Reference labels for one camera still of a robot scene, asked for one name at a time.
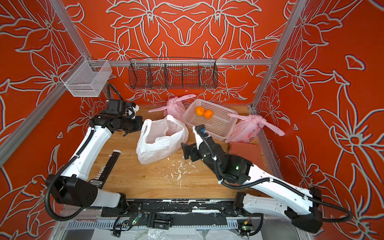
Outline plain pink plastic bag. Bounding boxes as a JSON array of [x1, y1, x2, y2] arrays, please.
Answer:
[[148, 94, 196, 121]]

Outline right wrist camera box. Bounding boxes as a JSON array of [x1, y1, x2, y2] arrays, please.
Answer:
[[193, 125, 211, 149]]

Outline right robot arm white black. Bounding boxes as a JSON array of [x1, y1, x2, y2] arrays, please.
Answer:
[[181, 138, 353, 233]]

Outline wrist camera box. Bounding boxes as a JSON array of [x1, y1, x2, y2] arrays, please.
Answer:
[[193, 125, 211, 149], [106, 100, 140, 118]]

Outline red plastic tool case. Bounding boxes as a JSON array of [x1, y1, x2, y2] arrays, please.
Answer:
[[229, 142, 264, 169]]

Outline orange fruit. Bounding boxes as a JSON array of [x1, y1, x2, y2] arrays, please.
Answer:
[[204, 110, 214, 120], [195, 106, 206, 117]]

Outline black wire wall basket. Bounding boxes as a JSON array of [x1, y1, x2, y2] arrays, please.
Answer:
[[128, 58, 219, 90]]

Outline pink printed plastic bag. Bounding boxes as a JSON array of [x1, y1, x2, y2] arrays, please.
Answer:
[[225, 114, 285, 144]]

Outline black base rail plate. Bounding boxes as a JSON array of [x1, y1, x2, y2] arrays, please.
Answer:
[[99, 199, 261, 230]]

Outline white wire wall basket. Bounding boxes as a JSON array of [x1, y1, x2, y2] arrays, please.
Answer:
[[60, 56, 112, 98]]

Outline white perforated plastic basket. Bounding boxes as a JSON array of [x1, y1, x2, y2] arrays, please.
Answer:
[[182, 99, 238, 141]]

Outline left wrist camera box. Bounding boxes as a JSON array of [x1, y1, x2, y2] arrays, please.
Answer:
[[106, 100, 140, 118]]

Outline white plastic bag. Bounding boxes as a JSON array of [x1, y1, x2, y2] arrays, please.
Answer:
[[136, 115, 189, 165]]

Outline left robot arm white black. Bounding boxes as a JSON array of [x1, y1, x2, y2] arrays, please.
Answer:
[[44, 83, 144, 222]]

